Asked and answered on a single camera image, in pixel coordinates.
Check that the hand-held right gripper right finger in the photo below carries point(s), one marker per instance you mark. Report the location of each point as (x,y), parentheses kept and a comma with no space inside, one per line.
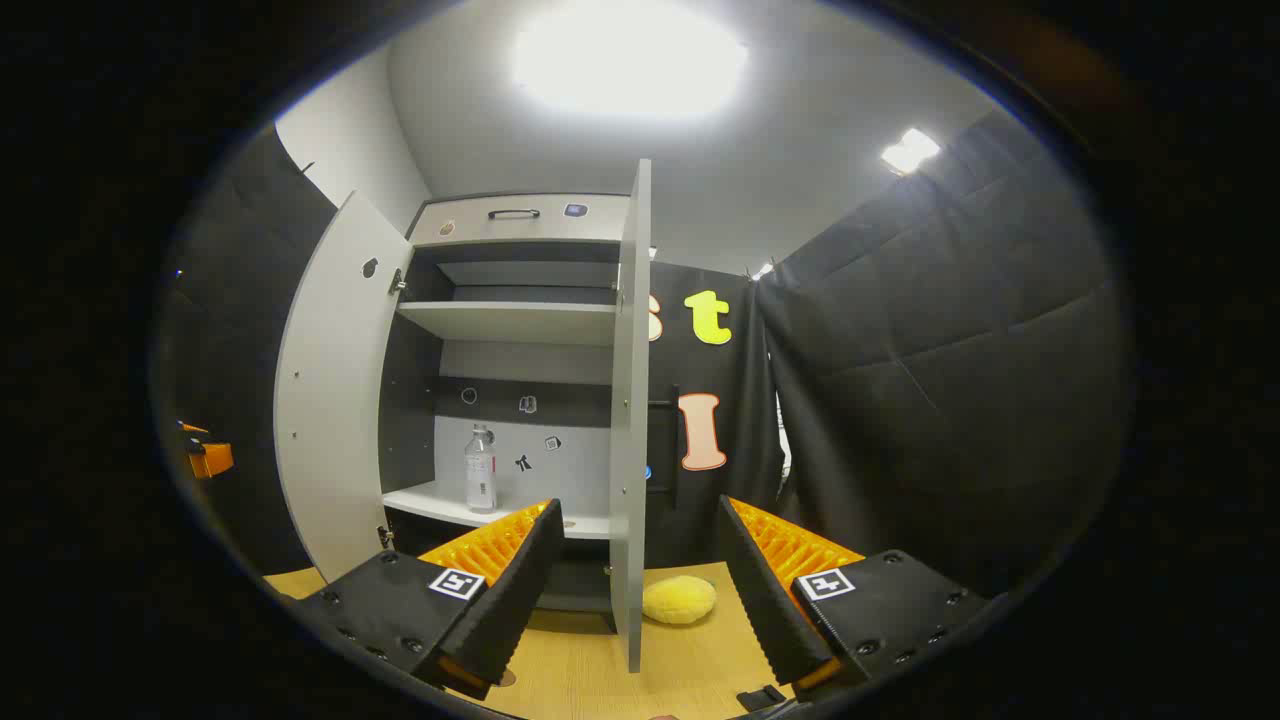
(765,590)

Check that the grey cabinet drawer front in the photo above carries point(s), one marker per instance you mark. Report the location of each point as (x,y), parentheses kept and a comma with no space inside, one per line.
(470,228)

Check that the small ceiling light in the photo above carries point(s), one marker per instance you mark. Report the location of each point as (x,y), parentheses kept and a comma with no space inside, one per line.
(762,271)
(910,152)

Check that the large ceiling light panel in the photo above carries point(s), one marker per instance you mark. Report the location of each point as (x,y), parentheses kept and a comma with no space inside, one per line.
(630,55)

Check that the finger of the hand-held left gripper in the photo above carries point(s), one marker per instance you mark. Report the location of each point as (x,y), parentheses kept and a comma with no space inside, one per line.
(212,460)

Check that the yellow plush toy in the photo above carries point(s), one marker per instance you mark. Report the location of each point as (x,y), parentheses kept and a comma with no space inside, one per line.
(680,600)

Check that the round brown coaster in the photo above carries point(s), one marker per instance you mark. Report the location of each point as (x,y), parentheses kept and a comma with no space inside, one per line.
(506,678)

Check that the grey cabinet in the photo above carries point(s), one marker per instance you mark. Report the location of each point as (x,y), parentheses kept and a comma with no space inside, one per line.
(540,460)

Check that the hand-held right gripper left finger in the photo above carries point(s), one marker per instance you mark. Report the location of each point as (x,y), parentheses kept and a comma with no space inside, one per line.
(520,590)

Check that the grey cabinet shelf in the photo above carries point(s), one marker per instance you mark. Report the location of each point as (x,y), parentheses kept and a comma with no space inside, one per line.
(510,322)

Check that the grey cabinet door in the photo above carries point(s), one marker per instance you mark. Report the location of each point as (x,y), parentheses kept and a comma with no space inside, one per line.
(630,400)
(330,400)

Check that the black backdrop cloth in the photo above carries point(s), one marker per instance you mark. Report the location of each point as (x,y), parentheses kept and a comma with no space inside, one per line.
(950,400)
(250,350)
(745,450)

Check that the clear plastic bottle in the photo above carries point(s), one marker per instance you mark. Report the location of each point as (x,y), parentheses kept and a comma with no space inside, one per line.
(481,480)

